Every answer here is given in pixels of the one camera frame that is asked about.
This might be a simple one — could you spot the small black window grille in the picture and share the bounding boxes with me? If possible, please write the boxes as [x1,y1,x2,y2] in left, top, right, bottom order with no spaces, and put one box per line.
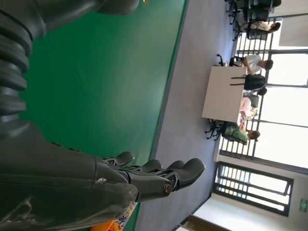
[213,162,294,218]

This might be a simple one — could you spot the large black window railing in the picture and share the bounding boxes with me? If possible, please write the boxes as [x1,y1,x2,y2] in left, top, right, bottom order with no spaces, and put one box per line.
[218,16,308,175]

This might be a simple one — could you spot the brown wooden door trim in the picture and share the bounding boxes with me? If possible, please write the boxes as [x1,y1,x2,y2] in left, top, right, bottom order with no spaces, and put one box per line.
[179,214,231,231]

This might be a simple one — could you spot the orange detergent bottle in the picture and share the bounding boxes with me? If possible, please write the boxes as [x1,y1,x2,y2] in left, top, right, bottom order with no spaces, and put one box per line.
[90,201,139,231]

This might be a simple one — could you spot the white office table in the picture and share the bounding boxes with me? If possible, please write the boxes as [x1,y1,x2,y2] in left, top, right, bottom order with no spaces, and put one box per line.
[202,66,247,124]

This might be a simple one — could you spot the green table mat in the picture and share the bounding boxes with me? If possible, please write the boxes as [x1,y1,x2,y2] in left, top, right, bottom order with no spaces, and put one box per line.
[19,0,189,231]

